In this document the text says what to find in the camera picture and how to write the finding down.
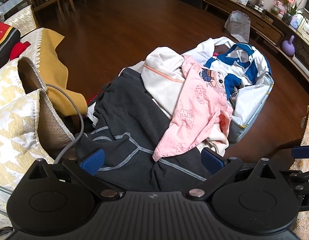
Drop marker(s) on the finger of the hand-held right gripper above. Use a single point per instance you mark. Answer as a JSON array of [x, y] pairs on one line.
[[304, 152], [304, 187]]

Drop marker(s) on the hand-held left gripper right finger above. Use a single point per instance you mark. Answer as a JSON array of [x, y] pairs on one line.
[[212, 160]]

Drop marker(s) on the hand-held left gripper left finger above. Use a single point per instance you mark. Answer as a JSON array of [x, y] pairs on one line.
[[93, 161]]

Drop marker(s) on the pink printed garment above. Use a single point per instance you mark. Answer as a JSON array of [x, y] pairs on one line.
[[192, 110]]

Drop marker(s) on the white printed fabric laundry basket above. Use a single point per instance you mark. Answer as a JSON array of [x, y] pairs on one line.
[[252, 105]]

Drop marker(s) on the gold floral lace tablecloth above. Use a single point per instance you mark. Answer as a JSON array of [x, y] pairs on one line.
[[308, 130]]

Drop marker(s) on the dark grey pants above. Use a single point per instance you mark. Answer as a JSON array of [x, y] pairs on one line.
[[124, 110]]

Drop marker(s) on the white flat device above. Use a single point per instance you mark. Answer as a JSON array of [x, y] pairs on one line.
[[300, 61]]

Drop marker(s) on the blue and white polo shirt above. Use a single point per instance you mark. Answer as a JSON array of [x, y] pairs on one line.
[[254, 62]]

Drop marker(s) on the mustard yellow blanket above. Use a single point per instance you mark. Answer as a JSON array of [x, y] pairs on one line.
[[57, 62]]

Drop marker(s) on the purple kettlebell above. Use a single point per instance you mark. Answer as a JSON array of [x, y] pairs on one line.
[[289, 47]]

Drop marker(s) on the white garment with orange stripe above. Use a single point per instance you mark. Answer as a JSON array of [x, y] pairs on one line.
[[159, 67]]

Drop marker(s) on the cream lace-trimmed sofa cover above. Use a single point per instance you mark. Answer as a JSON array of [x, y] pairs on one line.
[[29, 45]]

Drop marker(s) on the wooden television cabinet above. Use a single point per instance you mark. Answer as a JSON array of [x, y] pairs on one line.
[[264, 25]]

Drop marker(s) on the clear plastic bag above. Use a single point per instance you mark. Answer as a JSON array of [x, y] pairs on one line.
[[238, 27]]

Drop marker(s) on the small green potted plant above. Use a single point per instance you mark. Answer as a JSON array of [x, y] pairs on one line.
[[293, 11]]

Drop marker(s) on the red and black cushion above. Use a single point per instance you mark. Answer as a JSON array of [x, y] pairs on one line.
[[7, 40]]

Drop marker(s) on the pink flower decoration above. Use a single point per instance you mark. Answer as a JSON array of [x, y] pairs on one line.
[[284, 0]]

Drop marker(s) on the colourful photo frame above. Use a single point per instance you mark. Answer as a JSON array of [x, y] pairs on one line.
[[297, 20]]

